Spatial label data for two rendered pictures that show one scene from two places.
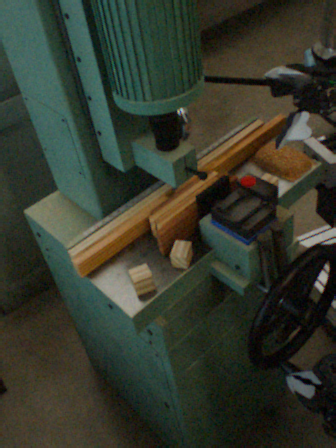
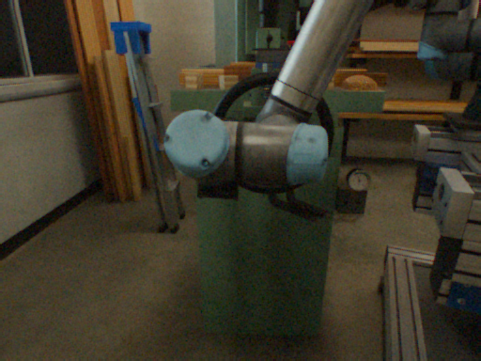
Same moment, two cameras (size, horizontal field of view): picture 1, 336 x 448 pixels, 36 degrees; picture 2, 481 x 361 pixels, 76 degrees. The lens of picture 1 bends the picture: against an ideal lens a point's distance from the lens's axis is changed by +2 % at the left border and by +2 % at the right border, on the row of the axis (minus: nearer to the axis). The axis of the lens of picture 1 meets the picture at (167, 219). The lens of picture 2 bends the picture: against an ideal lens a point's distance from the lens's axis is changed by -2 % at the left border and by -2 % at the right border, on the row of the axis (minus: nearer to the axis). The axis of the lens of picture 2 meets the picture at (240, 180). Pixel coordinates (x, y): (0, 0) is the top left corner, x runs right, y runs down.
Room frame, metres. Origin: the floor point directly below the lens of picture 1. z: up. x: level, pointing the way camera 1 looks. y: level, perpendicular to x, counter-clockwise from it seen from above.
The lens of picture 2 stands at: (-0.01, -0.61, 0.98)
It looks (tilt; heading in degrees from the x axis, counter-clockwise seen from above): 21 degrees down; 38
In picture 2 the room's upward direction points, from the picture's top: straight up
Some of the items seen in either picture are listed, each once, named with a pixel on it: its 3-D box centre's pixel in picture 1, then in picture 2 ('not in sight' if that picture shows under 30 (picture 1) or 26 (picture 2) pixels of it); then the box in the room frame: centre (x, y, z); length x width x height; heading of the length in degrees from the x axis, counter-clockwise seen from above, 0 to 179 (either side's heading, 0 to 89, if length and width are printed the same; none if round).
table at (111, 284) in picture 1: (218, 229); (274, 99); (0.81, -0.11, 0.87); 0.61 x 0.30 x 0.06; 125
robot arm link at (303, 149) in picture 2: not in sight; (280, 149); (0.34, -0.40, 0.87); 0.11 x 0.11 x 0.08; 33
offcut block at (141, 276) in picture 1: (141, 279); (193, 81); (0.66, 0.07, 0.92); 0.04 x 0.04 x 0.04; 14
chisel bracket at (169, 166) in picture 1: (165, 158); (268, 44); (0.90, -0.02, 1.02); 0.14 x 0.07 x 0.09; 35
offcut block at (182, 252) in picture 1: (181, 254); (228, 82); (0.71, -0.01, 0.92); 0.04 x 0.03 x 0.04; 156
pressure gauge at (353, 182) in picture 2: not in sight; (357, 181); (0.86, -0.36, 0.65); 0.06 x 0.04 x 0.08; 125
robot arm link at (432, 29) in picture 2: not in sight; (443, 37); (0.97, -0.50, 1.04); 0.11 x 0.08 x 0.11; 83
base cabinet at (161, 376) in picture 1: (172, 315); (261, 217); (0.98, 0.04, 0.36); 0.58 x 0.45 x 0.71; 35
